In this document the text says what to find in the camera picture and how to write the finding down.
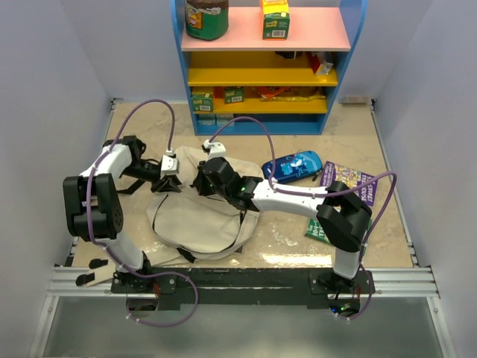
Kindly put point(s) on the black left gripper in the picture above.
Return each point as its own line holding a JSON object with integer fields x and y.
{"x": 167, "y": 183}

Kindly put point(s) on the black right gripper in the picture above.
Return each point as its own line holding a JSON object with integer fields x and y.
{"x": 200, "y": 183}

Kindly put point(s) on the beige canvas backpack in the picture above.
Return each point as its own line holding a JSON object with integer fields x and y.
{"x": 204, "y": 227}

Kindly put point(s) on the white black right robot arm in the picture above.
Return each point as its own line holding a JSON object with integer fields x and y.
{"x": 343, "y": 216}

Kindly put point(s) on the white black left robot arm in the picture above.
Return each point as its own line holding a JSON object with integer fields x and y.
{"x": 94, "y": 212}

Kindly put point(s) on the light blue box right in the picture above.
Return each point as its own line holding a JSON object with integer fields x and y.
{"x": 223, "y": 118}

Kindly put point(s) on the light blue box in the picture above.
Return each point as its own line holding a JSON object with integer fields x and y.
{"x": 223, "y": 118}
{"x": 207, "y": 119}

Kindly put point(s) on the light blue box left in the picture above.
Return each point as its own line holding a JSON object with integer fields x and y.
{"x": 207, "y": 119}

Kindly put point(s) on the green box lower left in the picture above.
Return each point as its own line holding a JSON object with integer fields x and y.
{"x": 202, "y": 101}

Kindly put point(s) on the green box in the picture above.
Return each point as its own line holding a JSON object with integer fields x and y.
{"x": 202, "y": 101}
{"x": 233, "y": 95}

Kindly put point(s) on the blue pencil case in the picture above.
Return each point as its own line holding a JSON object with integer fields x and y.
{"x": 297, "y": 166}

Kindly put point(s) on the green box lower middle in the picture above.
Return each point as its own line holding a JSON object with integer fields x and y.
{"x": 233, "y": 95}

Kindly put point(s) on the orange yellow snack packets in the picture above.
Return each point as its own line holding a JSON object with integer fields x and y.
{"x": 289, "y": 93}

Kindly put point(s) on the green Treehouse book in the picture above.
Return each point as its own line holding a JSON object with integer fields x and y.
{"x": 315, "y": 231}

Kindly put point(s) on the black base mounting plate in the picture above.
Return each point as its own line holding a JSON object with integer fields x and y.
{"x": 314, "y": 288}

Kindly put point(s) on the purple Treehouse book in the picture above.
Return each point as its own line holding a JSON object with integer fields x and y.
{"x": 351, "y": 178}

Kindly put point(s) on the blue colourful shelf unit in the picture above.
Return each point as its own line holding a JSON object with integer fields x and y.
{"x": 241, "y": 58}

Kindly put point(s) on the small white pink eraser box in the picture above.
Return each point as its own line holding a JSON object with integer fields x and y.
{"x": 356, "y": 99}

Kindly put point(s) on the red white box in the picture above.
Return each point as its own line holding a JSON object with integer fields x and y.
{"x": 320, "y": 62}

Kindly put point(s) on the green brown jar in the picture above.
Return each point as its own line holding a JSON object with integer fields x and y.
{"x": 207, "y": 19}

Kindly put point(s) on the green yellow carton top shelf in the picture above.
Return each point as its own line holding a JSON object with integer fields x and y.
{"x": 275, "y": 19}

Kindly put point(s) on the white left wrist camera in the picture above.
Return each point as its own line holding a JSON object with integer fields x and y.
{"x": 169, "y": 164}

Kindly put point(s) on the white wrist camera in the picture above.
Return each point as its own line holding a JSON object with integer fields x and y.
{"x": 169, "y": 164}
{"x": 213, "y": 149}

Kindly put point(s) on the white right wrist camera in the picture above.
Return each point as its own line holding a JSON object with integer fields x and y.
{"x": 213, "y": 149}

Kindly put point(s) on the aluminium frame rail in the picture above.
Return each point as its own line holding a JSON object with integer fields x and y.
{"x": 403, "y": 319}

